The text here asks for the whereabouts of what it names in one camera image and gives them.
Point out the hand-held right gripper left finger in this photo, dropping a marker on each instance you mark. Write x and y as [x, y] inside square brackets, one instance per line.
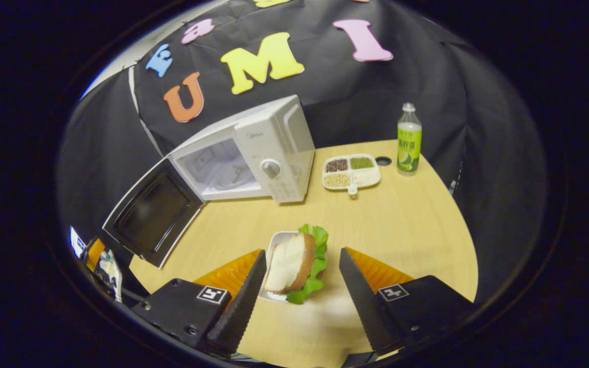
[238, 312]

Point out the green label drink bottle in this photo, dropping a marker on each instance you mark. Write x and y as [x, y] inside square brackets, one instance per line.
[409, 148]

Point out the white rectangular food tray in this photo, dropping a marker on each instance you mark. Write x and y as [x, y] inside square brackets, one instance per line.
[276, 240]

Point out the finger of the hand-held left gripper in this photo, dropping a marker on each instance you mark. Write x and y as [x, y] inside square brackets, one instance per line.
[77, 243]
[95, 255]

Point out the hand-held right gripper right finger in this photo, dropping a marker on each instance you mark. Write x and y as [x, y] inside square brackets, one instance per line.
[366, 306]

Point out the black backdrop cloth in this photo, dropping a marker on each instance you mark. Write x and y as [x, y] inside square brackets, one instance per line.
[376, 102]

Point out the sandwich with lettuce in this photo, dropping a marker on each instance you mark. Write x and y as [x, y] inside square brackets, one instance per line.
[289, 266]

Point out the white microwave oven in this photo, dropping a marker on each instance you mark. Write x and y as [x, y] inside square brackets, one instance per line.
[258, 143]

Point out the white divided plate of grains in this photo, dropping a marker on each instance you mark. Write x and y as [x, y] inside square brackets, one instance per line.
[363, 177]

